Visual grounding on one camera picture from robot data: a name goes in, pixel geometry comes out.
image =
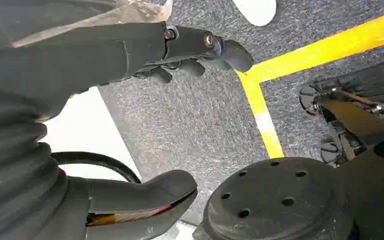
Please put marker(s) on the black robot leg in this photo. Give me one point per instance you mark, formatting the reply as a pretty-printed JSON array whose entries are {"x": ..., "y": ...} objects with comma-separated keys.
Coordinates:
[{"x": 278, "y": 202}]

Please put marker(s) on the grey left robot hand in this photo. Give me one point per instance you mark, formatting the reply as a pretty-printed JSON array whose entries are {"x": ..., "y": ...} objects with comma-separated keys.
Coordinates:
[{"x": 89, "y": 59}]

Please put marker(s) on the black robot foot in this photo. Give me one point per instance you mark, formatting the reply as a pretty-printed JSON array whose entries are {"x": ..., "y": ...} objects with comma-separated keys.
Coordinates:
[{"x": 371, "y": 82}]

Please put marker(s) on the yellow floor tape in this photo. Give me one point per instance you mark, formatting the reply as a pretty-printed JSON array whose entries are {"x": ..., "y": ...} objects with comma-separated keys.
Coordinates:
[{"x": 311, "y": 54}]

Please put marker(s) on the person's white shoe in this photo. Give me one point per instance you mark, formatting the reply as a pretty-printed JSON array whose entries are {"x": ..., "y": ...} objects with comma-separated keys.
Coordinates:
[{"x": 255, "y": 10}]

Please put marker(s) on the white desk panel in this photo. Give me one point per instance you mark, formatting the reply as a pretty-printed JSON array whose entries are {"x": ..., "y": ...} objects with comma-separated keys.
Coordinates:
[{"x": 86, "y": 132}]

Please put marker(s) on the ribbed grey left arm sleeve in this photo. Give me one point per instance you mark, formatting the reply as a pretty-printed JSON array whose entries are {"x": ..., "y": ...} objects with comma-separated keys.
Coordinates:
[{"x": 10, "y": 172}]

